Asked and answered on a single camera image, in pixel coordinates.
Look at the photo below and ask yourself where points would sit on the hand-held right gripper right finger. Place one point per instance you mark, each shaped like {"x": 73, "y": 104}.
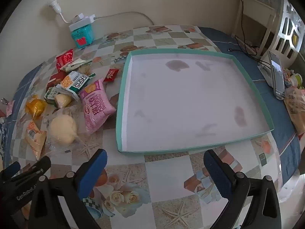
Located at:
{"x": 216, "y": 174}

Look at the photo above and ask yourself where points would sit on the blue tablecloth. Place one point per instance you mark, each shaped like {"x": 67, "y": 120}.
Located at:
{"x": 278, "y": 114}

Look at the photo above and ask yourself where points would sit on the red biscuit packet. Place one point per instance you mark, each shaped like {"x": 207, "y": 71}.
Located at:
{"x": 53, "y": 78}

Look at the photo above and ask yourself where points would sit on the white snack packet orange print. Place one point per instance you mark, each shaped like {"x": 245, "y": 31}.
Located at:
{"x": 75, "y": 64}

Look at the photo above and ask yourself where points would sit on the round bun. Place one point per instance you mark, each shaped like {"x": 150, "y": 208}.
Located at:
{"x": 63, "y": 126}

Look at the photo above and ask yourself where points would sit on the brown paper bag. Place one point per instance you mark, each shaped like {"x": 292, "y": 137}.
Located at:
{"x": 294, "y": 107}

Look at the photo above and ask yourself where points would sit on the teal box with red crab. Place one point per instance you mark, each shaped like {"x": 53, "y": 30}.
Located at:
{"x": 82, "y": 37}

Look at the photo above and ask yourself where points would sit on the teal shallow cardboard box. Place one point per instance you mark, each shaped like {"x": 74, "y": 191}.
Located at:
{"x": 178, "y": 95}

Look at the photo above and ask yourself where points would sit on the checkered printed tablecloth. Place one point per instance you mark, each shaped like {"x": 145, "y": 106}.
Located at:
{"x": 166, "y": 171}

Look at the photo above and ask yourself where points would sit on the white wall plug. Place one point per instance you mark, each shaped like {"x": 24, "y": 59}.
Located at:
{"x": 54, "y": 6}

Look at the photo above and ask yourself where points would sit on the golden snack packet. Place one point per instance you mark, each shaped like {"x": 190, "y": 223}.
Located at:
{"x": 35, "y": 107}

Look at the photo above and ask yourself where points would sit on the smartphone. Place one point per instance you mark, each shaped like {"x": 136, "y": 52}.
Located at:
{"x": 276, "y": 74}

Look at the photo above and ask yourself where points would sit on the white phone stand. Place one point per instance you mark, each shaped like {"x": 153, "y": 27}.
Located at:
{"x": 264, "y": 72}

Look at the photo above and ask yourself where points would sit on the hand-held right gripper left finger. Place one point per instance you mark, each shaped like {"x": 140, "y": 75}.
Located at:
{"x": 91, "y": 171}

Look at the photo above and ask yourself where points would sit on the colourful striped packet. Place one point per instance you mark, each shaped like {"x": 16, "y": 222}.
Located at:
{"x": 287, "y": 77}

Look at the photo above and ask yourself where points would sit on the white lattice chair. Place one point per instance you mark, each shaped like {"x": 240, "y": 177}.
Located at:
{"x": 281, "y": 31}

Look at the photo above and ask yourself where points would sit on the red snack packet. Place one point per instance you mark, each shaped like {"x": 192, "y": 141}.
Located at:
{"x": 63, "y": 59}

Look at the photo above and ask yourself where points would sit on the small green white packet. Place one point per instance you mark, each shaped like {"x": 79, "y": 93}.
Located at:
{"x": 50, "y": 95}

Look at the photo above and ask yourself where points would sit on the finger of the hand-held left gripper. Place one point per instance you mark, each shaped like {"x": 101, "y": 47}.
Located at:
{"x": 10, "y": 170}
{"x": 41, "y": 165}

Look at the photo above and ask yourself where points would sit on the green white cracker packet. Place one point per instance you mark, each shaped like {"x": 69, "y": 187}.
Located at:
{"x": 73, "y": 81}

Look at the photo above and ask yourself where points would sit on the pink snack packet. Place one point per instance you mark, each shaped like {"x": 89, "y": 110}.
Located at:
{"x": 95, "y": 105}

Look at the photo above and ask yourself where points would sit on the light green plastic cup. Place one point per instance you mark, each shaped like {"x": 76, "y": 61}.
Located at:
{"x": 297, "y": 80}

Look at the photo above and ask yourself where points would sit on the white plastic bag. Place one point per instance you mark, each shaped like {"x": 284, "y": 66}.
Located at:
{"x": 290, "y": 186}

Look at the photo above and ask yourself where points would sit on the small yellow cake piece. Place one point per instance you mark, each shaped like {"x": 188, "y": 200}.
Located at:
{"x": 62, "y": 99}

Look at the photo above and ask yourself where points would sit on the cream plastic stool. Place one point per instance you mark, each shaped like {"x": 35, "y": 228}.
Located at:
{"x": 257, "y": 3}

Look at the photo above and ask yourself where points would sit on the small red candy packet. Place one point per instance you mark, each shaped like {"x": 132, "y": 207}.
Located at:
{"x": 110, "y": 75}

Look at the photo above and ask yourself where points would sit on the round cracker clear packet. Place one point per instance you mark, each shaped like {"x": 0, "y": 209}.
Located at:
{"x": 87, "y": 69}

